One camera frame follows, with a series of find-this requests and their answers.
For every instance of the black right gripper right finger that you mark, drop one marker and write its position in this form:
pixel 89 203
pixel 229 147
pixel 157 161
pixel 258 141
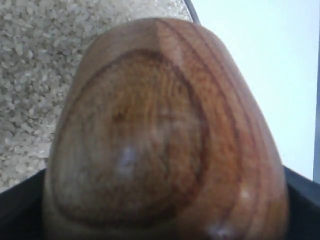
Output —
pixel 304 207

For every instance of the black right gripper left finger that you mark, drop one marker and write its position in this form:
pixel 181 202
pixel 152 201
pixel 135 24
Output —
pixel 21 210

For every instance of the brown wooden cup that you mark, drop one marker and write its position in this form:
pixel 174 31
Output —
pixel 160 138

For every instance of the metal plate of rice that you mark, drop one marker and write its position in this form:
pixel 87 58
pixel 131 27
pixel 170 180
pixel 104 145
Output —
pixel 41 45

